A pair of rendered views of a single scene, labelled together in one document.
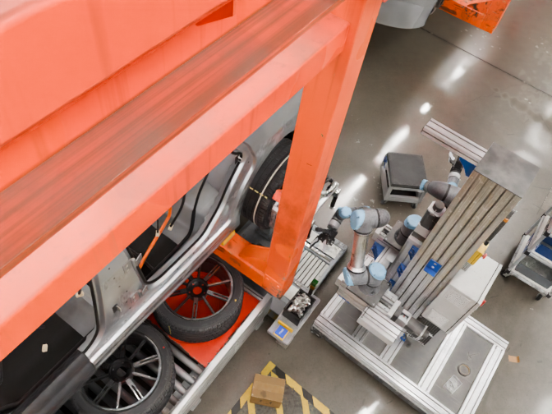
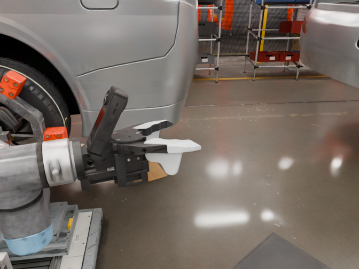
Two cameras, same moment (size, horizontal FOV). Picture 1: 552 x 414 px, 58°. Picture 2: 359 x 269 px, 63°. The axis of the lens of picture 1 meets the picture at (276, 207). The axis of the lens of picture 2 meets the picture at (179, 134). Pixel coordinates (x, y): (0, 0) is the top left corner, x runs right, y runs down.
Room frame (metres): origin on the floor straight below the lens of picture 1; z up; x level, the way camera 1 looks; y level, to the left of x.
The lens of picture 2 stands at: (2.28, -1.61, 1.47)
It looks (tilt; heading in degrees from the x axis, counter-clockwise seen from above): 26 degrees down; 56
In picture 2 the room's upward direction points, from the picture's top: straight up
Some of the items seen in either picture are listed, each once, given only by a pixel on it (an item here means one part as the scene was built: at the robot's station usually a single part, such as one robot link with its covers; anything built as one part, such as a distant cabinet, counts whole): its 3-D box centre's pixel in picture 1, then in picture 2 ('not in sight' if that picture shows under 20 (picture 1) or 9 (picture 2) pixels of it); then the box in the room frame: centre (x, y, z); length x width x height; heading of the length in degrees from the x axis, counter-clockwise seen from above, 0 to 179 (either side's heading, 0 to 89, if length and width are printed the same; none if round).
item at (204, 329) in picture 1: (197, 293); not in sight; (1.52, 0.43, 0.39); 0.66 x 0.66 x 0.24
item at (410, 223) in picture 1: (413, 225); not in sight; (2.05, -0.95, 0.98); 0.13 x 0.12 x 0.14; 76
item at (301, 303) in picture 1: (299, 306); not in sight; (1.51, -0.30, 0.51); 0.20 x 0.14 x 0.13; 152
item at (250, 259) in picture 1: (241, 247); not in sight; (1.79, 0.18, 0.69); 0.52 x 0.17 x 0.35; 64
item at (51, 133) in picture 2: not in sight; (55, 136); (2.49, -0.26, 0.85); 0.09 x 0.08 x 0.07; 154
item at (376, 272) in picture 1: (374, 273); not in sight; (1.62, -0.70, 0.98); 0.13 x 0.12 x 0.14; 108
